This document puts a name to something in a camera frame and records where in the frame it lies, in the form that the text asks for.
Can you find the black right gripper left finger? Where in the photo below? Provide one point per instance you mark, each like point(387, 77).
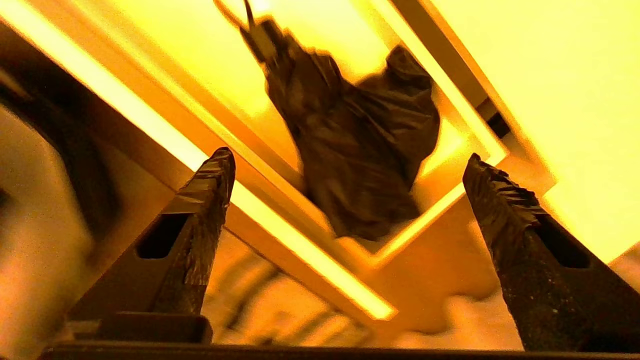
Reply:
point(190, 235)

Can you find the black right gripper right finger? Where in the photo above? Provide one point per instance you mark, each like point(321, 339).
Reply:
point(540, 280)

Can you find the white cabinet drawer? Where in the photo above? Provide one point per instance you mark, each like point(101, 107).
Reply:
point(225, 75)

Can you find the black umbrella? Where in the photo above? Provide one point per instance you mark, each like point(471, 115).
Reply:
point(350, 150)

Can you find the white long low cabinet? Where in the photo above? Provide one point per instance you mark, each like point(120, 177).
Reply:
point(575, 125)

